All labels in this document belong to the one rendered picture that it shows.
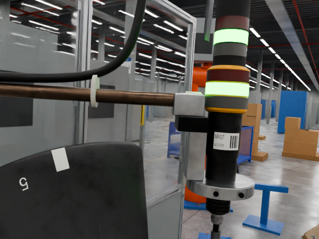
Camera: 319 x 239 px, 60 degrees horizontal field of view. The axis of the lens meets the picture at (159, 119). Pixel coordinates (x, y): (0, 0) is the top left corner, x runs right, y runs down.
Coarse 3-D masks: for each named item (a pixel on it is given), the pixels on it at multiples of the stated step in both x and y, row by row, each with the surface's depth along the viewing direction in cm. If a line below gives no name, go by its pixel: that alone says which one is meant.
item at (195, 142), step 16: (176, 96) 27; (192, 96) 27; (176, 112) 27; (192, 112) 27; (176, 128) 28; (192, 128) 27; (192, 144) 27; (192, 160) 27; (192, 176) 28; (240, 176) 30; (208, 192) 26; (224, 192) 26; (240, 192) 26
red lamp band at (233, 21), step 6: (222, 18) 27; (228, 18) 27; (234, 18) 26; (240, 18) 26; (246, 18) 27; (216, 24) 28; (222, 24) 27; (228, 24) 27; (234, 24) 26; (240, 24) 26; (246, 24) 27
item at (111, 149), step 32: (32, 160) 35; (96, 160) 38; (128, 160) 39; (0, 192) 33; (32, 192) 34; (64, 192) 34; (96, 192) 35; (128, 192) 36; (0, 224) 31; (32, 224) 32; (64, 224) 32; (96, 224) 33; (128, 224) 34
